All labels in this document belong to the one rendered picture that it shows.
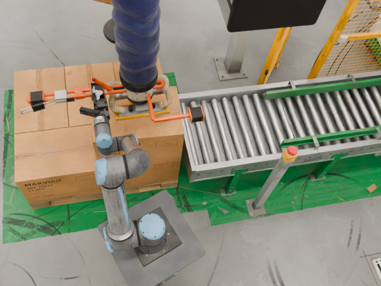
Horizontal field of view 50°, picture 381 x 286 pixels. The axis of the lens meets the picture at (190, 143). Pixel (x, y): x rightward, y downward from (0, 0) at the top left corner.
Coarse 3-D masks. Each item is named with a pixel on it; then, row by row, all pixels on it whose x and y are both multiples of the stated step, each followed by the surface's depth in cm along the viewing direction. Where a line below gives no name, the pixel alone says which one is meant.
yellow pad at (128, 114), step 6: (156, 102) 257; (126, 108) 252; (132, 108) 250; (156, 108) 254; (162, 108) 255; (168, 108) 256; (120, 114) 250; (126, 114) 250; (132, 114) 251; (138, 114) 252; (144, 114) 252; (156, 114) 254; (162, 114) 255
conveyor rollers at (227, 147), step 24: (336, 96) 349; (360, 96) 350; (216, 120) 328; (240, 120) 327; (264, 120) 329; (288, 120) 332; (336, 120) 337; (360, 120) 337; (192, 144) 312; (216, 144) 314; (240, 144) 316; (312, 144) 325
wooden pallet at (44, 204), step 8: (152, 184) 338; (160, 184) 344; (168, 184) 345; (176, 184) 349; (96, 192) 328; (128, 192) 344; (136, 192) 345; (48, 200) 322; (56, 200) 335; (64, 200) 335; (72, 200) 336; (80, 200) 336; (88, 200) 339; (32, 208) 330
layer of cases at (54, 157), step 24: (24, 72) 331; (48, 72) 333; (72, 72) 335; (96, 72) 338; (24, 96) 320; (48, 96) 322; (24, 120) 309; (48, 120) 311; (72, 120) 313; (24, 144) 299; (48, 144) 301; (72, 144) 303; (24, 168) 290; (48, 168) 292; (72, 168) 294; (168, 168) 317; (24, 192) 302; (48, 192) 310; (72, 192) 319
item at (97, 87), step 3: (90, 84) 243; (93, 84) 244; (96, 84) 245; (90, 87) 242; (96, 87) 243; (99, 87) 244; (102, 87) 244; (90, 90) 241; (102, 90) 243; (102, 96) 243; (105, 96) 244; (93, 99) 242; (99, 99) 244
